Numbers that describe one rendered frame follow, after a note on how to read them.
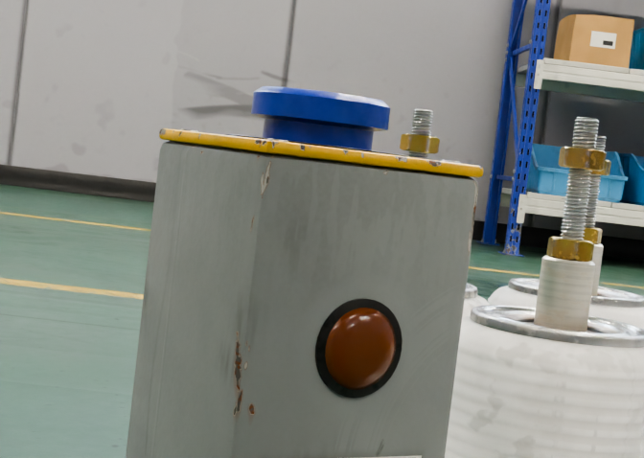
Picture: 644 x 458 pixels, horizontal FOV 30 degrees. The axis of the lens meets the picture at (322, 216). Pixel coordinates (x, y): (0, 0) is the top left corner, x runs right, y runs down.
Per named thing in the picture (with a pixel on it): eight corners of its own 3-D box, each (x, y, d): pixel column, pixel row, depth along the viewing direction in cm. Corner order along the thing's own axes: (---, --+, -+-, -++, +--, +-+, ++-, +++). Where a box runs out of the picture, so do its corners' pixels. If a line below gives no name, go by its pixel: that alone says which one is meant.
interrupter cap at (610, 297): (479, 287, 68) (481, 275, 68) (572, 291, 72) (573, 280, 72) (579, 311, 61) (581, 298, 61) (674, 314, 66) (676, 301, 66)
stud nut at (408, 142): (438, 154, 61) (441, 138, 61) (437, 153, 59) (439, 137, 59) (401, 149, 61) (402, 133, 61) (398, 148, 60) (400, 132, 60)
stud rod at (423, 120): (416, 259, 61) (434, 111, 61) (414, 260, 60) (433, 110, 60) (396, 256, 61) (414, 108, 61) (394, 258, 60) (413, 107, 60)
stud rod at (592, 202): (566, 268, 67) (584, 133, 66) (579, 269, 67) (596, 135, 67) (580, 271, 66) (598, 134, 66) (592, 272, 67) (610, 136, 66)
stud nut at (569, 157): (552, 165, 50) (554, 145, 50) (563, 167, 51) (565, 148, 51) (598, 171, 49) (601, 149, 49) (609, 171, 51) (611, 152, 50)
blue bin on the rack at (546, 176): (509, 188, 530) (516, 141, 529) (594, 198, 532) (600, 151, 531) (534, 193, 480) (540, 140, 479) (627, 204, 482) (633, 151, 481)
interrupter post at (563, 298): (522, 333, 50) (533, 255, 50) (540, 329, 52) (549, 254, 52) (579, 344, 49) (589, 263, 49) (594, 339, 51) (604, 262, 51)
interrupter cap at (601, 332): (442, 328, 49) (444, 310, 49) (502, 315, 56) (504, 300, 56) (627, 361, 45) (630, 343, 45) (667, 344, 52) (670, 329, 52)
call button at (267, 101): (409, 174, 34) (418, 103, 34) (287, 160, 32) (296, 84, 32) (337, 165, 38) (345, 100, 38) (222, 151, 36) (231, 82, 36)
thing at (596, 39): (629, 69, 481) (634, 19, 480) (568, 61, 481) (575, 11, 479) (609, 74, 512) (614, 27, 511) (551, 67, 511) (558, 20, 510)
